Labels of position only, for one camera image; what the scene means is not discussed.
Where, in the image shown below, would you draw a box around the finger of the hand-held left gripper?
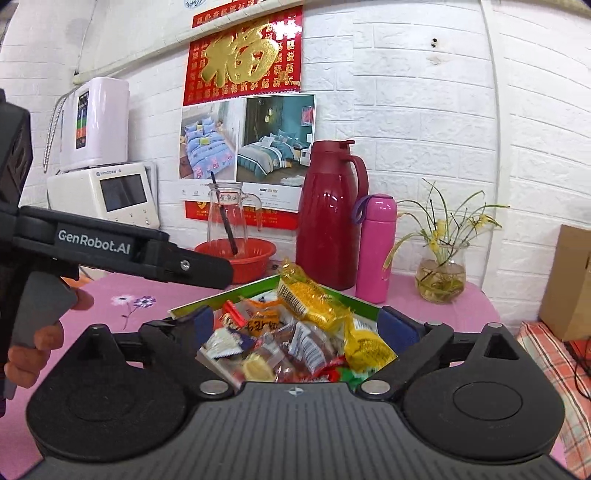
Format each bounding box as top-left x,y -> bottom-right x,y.
136,237 -> 235,291

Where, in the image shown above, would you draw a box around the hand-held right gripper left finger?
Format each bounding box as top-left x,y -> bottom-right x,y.
81,305 -> 237,401

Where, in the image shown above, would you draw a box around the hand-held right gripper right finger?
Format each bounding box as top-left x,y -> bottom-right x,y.
355,305 -> 527,401

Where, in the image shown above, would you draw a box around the green cardboard box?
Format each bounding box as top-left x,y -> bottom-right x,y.
167,273 -> 402,384

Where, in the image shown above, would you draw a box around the white snack packet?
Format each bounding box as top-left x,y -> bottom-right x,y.
198,325 -> 254,365

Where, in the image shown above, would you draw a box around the red white small packet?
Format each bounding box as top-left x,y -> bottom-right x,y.
222,300 -> 247,329

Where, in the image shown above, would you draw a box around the yellow snack packet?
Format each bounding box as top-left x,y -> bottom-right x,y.
342,318 -> 399,374

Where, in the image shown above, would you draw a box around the red orange snack packet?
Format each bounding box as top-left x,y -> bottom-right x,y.
240,298 -> 296,340

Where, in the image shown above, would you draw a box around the yellow candy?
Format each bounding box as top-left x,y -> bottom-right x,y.
242,355 -> 278,383

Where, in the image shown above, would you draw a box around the yellow packet with red label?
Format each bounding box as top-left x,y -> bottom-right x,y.
276,258 -> 354,332

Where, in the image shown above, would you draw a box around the person's left hand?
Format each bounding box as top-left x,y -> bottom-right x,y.
2,287 -> 96,389

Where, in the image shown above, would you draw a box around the pink floral tablecloth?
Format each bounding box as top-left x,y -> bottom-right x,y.
0,272 -> 502,480

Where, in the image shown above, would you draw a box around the white appliance with screen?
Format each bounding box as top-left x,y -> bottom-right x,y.
46,161 -> 161,229

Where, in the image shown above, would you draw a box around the black stirring stick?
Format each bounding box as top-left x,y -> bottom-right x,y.
210,171 -> 240,256

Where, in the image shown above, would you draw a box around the red plastic basin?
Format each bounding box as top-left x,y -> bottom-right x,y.
194,237 -> 278,284

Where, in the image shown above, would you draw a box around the glass vase with plant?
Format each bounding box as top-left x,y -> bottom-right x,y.
383,179 -> 511,304

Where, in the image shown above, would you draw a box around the glass pitcher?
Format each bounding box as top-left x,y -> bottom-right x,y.
206,181 -> 263,259

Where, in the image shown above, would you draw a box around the pink thermos bottle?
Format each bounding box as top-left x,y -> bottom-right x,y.
355,193 -> 399,304

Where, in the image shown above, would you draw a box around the white water purifier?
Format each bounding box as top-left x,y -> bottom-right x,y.
58,77 -> 131,172

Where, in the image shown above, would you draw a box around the red thermos jug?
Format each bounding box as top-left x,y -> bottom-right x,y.
295,140 -> 370,291

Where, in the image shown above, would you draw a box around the red plaid cloth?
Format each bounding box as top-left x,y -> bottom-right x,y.
515,320 -> 591,476

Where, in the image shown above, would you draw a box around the brown cardboard box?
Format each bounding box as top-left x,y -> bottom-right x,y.
538,224 -> 591,342

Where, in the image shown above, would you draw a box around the metal flexible hose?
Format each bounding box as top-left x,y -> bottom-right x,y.
43,95 -> 68,175

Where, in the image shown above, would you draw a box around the wall calendar poster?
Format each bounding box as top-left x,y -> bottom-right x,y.
178,4 -> 319,232

